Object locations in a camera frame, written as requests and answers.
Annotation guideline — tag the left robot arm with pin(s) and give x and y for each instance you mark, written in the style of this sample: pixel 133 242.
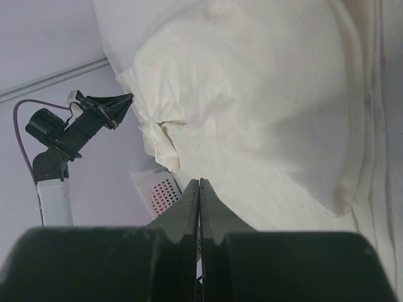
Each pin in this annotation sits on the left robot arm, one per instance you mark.
pixel 50 168

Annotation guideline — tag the pink red t shirt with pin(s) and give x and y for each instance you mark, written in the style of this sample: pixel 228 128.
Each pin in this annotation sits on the pink red t shirt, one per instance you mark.
pixel 163 195

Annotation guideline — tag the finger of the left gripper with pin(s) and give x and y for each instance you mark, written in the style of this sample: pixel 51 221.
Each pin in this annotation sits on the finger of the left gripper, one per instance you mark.
pixel 111 110

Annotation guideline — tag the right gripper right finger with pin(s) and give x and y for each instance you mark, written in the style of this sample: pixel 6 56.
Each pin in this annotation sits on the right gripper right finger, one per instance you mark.
pixel 240 263

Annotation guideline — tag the cream white t shirt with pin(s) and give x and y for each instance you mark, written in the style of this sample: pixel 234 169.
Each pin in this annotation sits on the cream white t shirt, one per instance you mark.
pixel 279 105

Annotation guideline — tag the white plastic laundry basket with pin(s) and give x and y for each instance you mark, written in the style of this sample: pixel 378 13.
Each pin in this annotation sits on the white plastic laundry basket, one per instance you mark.
pixel 173 210

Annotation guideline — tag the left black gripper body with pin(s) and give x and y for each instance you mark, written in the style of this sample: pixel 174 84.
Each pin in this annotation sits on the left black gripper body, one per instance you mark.
pixel 84 127

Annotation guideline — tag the left aluminium frame post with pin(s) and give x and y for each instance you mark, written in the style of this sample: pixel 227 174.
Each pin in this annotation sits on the left aluminium frame post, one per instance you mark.
pixel 54 78

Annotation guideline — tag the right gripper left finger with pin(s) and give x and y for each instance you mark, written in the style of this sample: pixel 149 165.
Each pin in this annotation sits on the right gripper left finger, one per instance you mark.
pixel 156 262

